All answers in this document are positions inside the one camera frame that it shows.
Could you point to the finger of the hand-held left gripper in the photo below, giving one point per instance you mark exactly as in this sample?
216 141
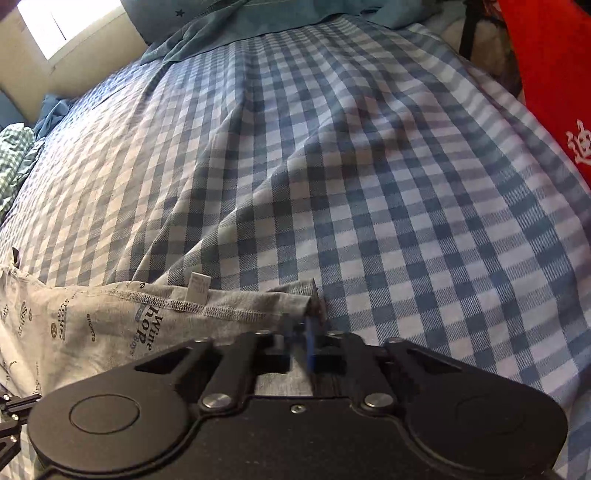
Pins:
18 405

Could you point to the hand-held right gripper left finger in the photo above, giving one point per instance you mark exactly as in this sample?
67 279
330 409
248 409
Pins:
289 328

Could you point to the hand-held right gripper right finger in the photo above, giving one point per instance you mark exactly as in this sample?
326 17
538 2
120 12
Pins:
310 344

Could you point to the grey printed t-shirt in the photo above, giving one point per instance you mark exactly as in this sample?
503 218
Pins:
92 323

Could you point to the blue checked bed sheet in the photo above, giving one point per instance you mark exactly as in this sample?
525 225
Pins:
323 161

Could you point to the green checked pillow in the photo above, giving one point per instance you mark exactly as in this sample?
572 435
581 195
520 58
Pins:
11 161

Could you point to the blue crumpled cloth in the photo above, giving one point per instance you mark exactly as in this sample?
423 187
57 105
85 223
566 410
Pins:
51 115

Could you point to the teal blanket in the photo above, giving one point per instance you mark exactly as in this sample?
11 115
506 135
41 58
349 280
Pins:
295 14

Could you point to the teal star pillow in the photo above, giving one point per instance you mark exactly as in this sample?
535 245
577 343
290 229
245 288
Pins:
184 14

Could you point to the black pole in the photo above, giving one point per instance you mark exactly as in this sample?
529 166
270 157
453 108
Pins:
471 27

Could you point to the red box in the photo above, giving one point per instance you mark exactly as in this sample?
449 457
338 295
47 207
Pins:
545 69

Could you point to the window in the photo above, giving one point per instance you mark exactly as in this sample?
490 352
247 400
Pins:
69 23

